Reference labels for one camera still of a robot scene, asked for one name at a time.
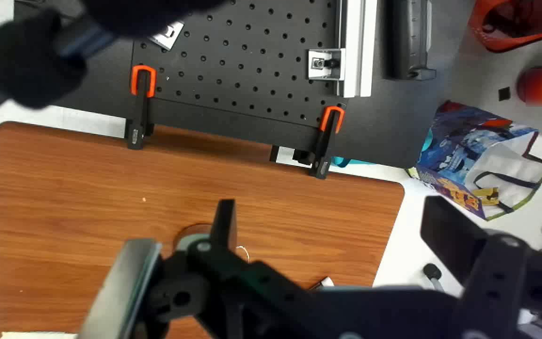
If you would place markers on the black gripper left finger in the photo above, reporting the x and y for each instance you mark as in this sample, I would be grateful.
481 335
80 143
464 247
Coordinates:
121 288

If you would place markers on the long aluminium extrusion rail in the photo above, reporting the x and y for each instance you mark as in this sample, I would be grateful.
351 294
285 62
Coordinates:
360 43

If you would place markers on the orange black bar clamp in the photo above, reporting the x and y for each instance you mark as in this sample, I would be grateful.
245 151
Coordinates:
328 128
140 100

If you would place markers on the green plastic object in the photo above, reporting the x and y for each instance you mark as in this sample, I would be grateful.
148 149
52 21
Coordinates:
341 160

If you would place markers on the silver corner bracket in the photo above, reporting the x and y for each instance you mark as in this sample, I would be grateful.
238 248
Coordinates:
324 64

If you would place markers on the blue printed shopping bag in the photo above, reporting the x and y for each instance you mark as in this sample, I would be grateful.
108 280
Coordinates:
471 156

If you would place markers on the black perforated breadboard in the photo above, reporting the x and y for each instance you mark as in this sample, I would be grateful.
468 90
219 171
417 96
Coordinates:
253 62

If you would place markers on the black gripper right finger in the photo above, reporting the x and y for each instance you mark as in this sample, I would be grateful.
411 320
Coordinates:
498 282

